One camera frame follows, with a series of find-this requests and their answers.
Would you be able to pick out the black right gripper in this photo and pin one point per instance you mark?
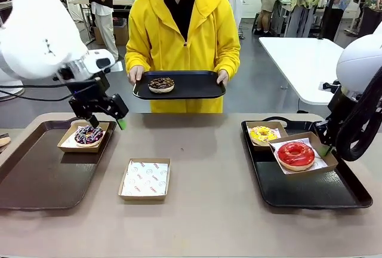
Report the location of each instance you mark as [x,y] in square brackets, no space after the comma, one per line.
[326,132]

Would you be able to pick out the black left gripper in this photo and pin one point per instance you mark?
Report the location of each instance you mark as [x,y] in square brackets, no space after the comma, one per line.
[92,93]

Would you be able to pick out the kraft cardboard donut box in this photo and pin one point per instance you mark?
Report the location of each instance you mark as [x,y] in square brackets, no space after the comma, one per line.
[80,149]
[261,148]
[310,170]
[143,198]

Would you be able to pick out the purple sprinkled donut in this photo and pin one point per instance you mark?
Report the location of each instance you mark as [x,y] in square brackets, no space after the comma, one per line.
[79,140]

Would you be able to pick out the red glazed donut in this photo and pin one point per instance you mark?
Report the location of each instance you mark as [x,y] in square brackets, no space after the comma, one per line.
[286,159]

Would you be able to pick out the chocolate sprinkled donut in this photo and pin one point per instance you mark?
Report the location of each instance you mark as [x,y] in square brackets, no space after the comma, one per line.
[153,86]

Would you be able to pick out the yellow sprinkled donut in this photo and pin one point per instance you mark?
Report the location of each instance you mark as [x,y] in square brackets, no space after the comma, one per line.
[256,138]

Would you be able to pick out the small black carrying tray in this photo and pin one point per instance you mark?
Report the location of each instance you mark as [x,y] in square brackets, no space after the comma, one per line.
[197,86]

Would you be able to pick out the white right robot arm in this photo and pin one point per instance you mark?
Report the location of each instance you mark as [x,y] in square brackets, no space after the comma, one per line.
[358,61]

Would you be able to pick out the person's left forearm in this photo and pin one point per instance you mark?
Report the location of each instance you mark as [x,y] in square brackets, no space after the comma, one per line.
[229,58]

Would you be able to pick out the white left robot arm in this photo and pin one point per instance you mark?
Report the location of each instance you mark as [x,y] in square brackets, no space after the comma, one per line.
[35,40]

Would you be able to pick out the person's right forearm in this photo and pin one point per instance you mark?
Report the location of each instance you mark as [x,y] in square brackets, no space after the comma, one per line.
[134,56]

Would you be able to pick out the black plastic serving tray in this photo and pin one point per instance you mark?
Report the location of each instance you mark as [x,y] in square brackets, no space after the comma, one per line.
[298,189]

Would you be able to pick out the dark brown serving tray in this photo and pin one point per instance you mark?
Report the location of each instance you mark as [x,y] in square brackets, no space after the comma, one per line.
[44,177]

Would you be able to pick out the person's right hand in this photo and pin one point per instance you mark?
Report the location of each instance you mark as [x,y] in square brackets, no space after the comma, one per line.
[135,74]

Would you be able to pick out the person's left hand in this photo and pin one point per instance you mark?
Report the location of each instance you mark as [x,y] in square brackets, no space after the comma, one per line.
[223,76]

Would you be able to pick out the brown cardboard carton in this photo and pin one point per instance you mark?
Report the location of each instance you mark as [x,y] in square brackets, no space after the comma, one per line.
[120,35]

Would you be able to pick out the white table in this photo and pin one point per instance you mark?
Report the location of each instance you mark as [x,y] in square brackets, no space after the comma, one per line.
[298,61]

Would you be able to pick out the person in yellow hoodie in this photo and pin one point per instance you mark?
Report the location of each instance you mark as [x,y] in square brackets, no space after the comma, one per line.
[155,31]

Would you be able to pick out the person in blue floral shirt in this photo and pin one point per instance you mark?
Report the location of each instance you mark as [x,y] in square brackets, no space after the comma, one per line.
[331,22]

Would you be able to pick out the person in dark printed shirt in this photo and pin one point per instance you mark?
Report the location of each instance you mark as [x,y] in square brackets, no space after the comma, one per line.
[370,19]

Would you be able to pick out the white cylindrical pedestal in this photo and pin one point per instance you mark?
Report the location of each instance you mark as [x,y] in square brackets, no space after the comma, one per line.
[12,90]

